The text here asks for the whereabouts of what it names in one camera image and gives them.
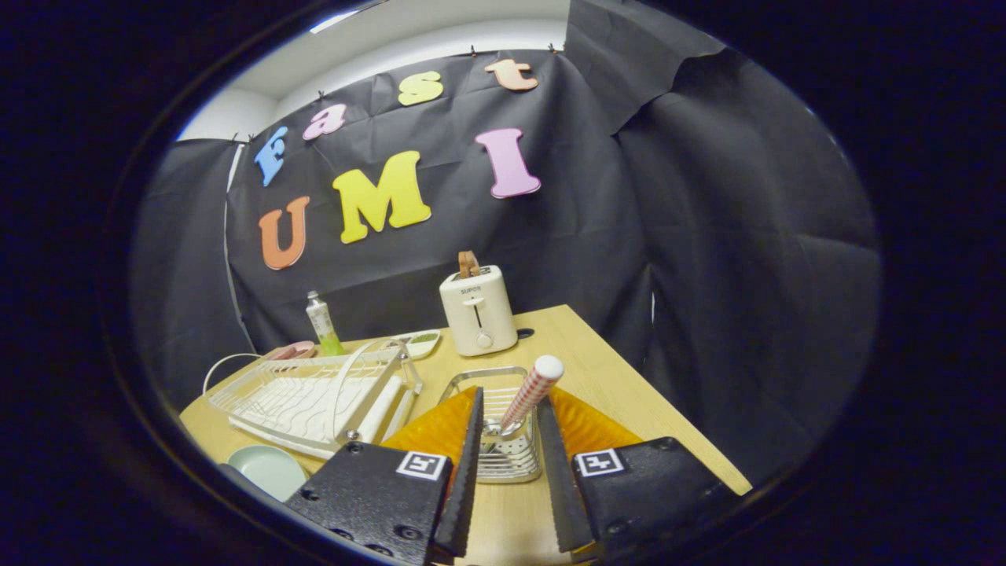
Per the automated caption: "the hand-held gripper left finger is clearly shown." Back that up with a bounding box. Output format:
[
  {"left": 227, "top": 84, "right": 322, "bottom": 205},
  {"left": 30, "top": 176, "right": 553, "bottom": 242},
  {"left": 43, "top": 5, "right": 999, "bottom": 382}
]
[{"left": 285, "top": 385, "right": 486, "bottom": 566}]

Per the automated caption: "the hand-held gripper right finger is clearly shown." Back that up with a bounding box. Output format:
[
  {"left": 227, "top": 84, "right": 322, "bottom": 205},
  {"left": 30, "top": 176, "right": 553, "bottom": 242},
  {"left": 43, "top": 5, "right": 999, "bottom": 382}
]
[{"left": 536, "top": 385, "right": 743, "bottom": 565}]

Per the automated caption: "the metal wire basket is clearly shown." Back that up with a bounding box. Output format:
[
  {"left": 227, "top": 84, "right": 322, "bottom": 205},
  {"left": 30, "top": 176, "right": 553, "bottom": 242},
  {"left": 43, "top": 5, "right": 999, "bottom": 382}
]
[{"left": 437, "top": 366, "right": 543, "bottom": 483}]

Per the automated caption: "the spoon with pink checkered handle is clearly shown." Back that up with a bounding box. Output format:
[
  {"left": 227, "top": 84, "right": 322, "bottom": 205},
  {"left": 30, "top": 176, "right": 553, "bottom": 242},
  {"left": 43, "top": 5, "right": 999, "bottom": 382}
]
[{"left": 483, "top": 355, "right": 565, "bottom": 441}]

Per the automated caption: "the white wire dish rack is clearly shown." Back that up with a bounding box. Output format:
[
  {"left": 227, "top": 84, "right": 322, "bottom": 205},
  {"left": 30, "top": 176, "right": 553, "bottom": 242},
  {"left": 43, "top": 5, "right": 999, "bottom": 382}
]
[{"left": 203, "top": 338, "right": 425, "bottom": 461}]

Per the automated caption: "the light green plate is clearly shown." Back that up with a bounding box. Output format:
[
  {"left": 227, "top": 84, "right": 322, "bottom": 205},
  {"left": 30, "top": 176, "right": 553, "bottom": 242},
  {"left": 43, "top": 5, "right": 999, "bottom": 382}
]
[{"left": 226, "top": 444, "right": 309, "bottom": 504}]

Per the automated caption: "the white divided dish with beans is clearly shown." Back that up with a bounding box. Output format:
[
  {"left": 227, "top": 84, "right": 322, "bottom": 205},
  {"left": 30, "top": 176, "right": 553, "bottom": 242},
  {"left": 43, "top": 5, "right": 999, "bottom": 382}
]
[{"left": 383, "top": 330, "right": 442, "bottom": 361}]

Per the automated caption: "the pink oval plate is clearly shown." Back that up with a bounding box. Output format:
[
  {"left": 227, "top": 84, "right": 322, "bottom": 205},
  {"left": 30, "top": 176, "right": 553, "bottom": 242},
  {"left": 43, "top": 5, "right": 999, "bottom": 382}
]
[{"left": 263, "top": 340, "right": 317, "bottom": 362}]

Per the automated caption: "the white drip tray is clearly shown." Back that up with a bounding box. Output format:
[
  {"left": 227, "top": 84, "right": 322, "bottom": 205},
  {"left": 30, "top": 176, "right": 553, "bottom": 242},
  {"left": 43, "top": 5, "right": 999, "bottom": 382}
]
[{"left": 228, "top": 373, "right": 417, "bottom": 461}]

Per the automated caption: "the white toaster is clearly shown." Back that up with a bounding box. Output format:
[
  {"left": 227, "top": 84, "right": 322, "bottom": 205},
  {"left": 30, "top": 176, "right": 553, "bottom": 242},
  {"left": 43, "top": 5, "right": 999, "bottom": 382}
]
[{"left": 439, "top": 265, "right": 520, "bottom": 358}]

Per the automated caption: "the clear bottle with green drink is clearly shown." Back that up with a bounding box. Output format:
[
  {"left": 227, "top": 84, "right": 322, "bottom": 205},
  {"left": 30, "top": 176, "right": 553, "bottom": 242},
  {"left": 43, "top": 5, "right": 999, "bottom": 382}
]
[{"left": 306, "top": 290, "right": 345, "bottom": 357}]

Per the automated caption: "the black backdrop cloth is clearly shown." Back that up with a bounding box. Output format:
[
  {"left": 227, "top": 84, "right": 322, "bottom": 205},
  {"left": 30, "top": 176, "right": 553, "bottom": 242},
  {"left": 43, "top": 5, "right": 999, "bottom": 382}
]
[{"left": 130, "top": 0, "right": 883, "bottom": 488}]

